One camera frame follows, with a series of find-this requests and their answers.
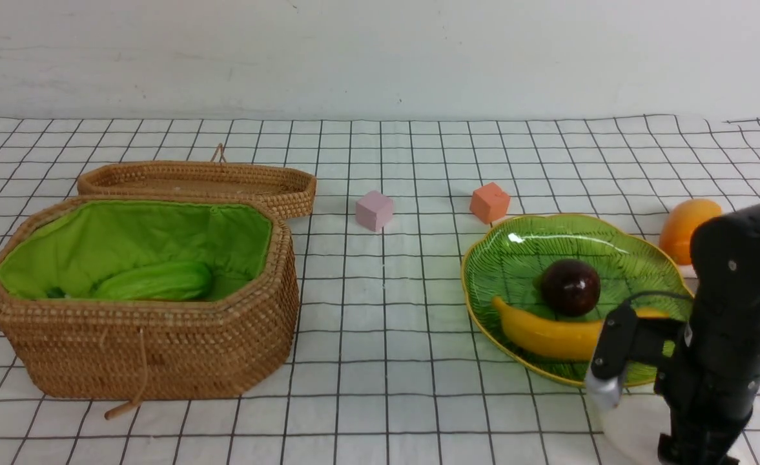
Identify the woven wicker basket lid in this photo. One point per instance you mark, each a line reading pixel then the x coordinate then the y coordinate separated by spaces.
pixel 287 192

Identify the orange foam cube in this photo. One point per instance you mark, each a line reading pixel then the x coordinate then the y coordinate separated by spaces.
pixel 489 203

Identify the pink foam cube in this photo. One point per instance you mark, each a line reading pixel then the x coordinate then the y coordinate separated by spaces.
pixel 374 210

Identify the green glass leaf plate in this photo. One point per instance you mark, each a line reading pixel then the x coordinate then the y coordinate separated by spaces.
pixel 509 259

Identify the white black grid tablecloth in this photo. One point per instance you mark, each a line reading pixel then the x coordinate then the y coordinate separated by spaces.
pixel 387 367

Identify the dark purple mangosteen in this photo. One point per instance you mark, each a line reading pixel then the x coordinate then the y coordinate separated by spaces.
pixel 570 287

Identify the yellow banana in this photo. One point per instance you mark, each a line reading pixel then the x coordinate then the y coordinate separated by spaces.
pixel 560 340

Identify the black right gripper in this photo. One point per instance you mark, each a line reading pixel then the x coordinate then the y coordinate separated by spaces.
pixel 711 379

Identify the woven wicker basket green lining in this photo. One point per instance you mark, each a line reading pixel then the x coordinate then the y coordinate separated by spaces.
pixel 215 347

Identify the green cucumber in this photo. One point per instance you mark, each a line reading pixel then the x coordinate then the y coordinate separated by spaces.
pixel 174 281

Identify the orange mango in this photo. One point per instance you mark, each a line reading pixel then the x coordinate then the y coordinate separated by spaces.
pixel 681 223

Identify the white radish with leaves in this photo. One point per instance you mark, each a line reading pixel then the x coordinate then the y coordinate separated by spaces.
pixel 634 424

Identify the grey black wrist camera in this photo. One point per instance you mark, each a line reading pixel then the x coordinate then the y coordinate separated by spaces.
pixel 629 337

